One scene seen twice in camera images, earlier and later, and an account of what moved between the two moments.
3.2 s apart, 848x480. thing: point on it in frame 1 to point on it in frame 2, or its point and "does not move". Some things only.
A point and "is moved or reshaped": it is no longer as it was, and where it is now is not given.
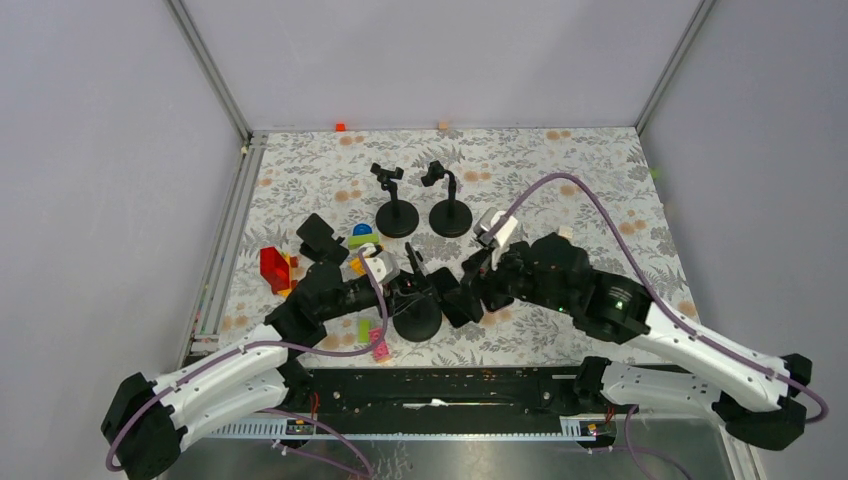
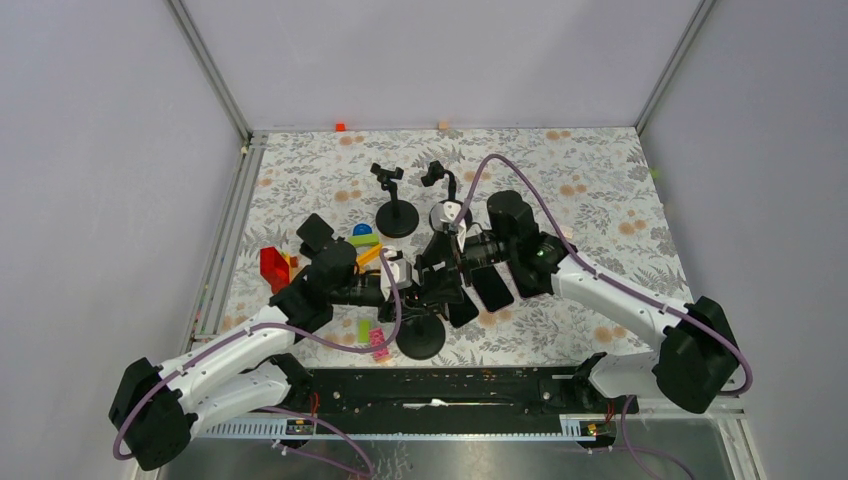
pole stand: x=396 y=218 does not move
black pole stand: x=448 y=218 does not move
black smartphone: x=496 y=296 does not move
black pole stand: x=418 y=317 is moved or reshaped
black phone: x=459 y=304 does not move
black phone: x=411 y=254 to x=445 y=286
